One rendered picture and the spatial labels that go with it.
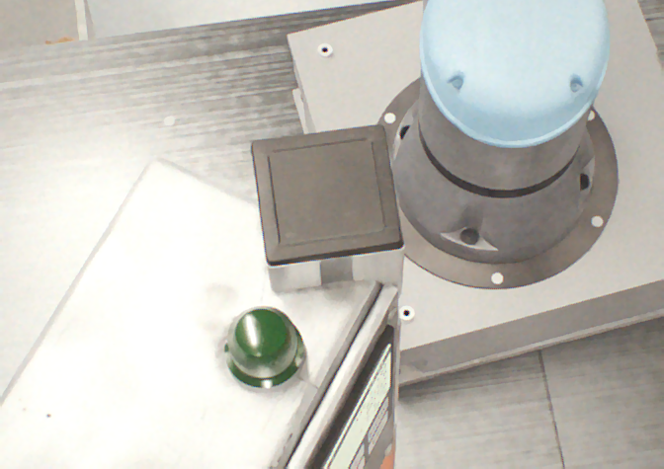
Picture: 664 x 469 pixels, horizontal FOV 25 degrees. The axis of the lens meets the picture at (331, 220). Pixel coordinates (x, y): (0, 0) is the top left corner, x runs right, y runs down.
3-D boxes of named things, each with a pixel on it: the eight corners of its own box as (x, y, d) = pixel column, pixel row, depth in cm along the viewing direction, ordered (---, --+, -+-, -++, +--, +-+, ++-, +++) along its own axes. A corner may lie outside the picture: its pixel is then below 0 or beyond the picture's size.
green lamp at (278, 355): (210, 371, 49) (204, 347, 47) (249, 305, 50) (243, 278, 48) (282, 406, 48) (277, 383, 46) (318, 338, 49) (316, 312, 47)
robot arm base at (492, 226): (452, 298, 110) (459, 250, 101) (357, 133, 115) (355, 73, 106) (629, 209, 112) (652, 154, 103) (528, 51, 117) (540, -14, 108)
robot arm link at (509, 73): (413, 190, 102) (418, 101, 90) (418, 18, 107) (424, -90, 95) (590, 195, 102) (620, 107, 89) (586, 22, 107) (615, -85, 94)
